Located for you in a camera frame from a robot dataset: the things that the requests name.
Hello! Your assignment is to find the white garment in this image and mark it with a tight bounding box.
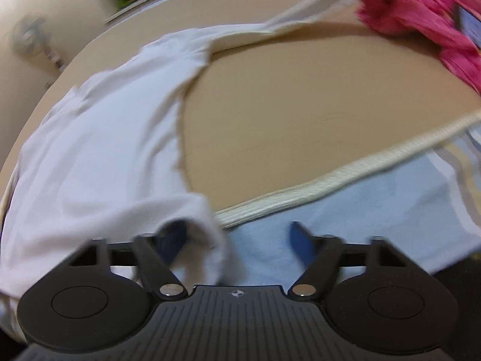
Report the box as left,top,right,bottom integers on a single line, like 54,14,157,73
0,0,417,343

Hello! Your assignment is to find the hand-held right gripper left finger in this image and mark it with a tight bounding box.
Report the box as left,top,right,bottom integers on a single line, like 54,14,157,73
69,224,188,302

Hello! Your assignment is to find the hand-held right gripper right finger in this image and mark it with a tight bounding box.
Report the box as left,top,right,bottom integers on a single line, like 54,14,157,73
287,221,412,302

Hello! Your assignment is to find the white standing fan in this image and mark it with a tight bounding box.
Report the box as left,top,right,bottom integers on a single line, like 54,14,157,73
9,15,66,73

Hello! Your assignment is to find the tan bed mat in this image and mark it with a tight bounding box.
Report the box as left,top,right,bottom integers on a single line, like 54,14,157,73
0,0,481,231

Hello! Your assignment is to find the blue plaid bedsheet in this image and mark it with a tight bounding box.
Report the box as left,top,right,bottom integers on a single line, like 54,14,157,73
222,120,481,290

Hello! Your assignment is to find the dark blue cloth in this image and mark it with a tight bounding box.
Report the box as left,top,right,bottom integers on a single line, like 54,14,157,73
456,5,481,48

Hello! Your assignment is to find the pink floral quilt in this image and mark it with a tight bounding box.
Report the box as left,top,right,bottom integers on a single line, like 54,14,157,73
240,0,481,94

